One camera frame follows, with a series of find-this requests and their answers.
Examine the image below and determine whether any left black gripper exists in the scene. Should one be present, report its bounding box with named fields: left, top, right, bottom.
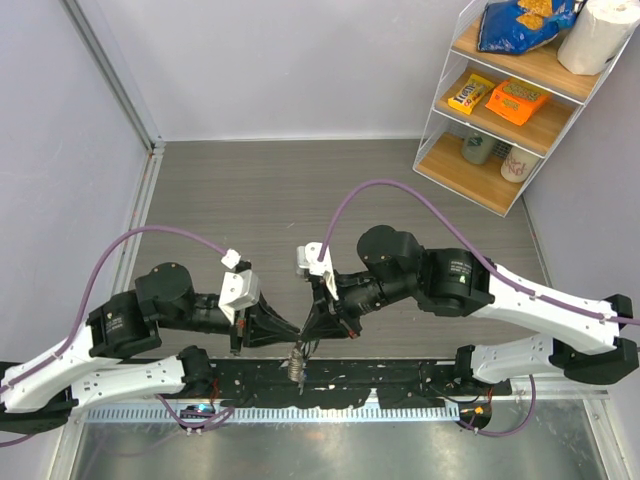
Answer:
left=162, top=290, right=302, bottom=355

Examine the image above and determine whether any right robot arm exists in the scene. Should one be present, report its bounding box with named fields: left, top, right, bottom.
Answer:
left=296, top=225, right=639, bottom=394

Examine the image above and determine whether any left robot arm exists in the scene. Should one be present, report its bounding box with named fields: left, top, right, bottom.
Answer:
left=1, top=262, right=299, bottom=436

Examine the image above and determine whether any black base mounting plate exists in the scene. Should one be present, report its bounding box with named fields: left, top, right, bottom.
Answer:
left=207, top=359, right=512, bottom=410

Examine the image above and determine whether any green grey mug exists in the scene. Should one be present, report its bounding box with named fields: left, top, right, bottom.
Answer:
left=461, top=129, right=497, bottom=165

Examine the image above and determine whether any white printed cup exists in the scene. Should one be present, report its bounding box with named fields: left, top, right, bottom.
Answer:
left=500, top=147, right=540, bottom=183

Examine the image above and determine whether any yellow candy bag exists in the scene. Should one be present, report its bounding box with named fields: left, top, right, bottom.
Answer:
left=447, top=74, right=495, bottom=115

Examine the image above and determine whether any orange candy bag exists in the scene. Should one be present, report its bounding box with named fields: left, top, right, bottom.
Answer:
left=485, top=78, right=551, bottom=126

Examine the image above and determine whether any blue chips bag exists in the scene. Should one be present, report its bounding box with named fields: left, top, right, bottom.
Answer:
left=477, top=0, right=583, bottom=55

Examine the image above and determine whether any white paper towel roll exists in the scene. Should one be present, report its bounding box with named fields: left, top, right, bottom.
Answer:
left=557, top=0, right=639, bottom=75

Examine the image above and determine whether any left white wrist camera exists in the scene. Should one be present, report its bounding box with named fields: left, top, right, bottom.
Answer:
left=218, top=269, right=260, bottom=325

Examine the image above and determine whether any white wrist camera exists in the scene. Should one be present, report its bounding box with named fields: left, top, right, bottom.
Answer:
left=296, top=242, right=339, bottom=300
left=218, top=269, right=260, bottom=325

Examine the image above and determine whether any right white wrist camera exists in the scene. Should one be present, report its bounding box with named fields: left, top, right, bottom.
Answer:
left=296, top=242, right=339, bottom=300

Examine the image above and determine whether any slotted cable duct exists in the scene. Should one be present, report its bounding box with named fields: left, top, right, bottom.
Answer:
left=86, top=402, right=460, bottom=424

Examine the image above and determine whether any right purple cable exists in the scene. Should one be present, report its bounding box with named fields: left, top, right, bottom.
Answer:
left=319, top=179, right=640, bottom=436

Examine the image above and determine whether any white wire shelf rack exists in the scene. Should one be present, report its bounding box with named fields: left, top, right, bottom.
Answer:
left=413, top=1, right=625, bottom=217

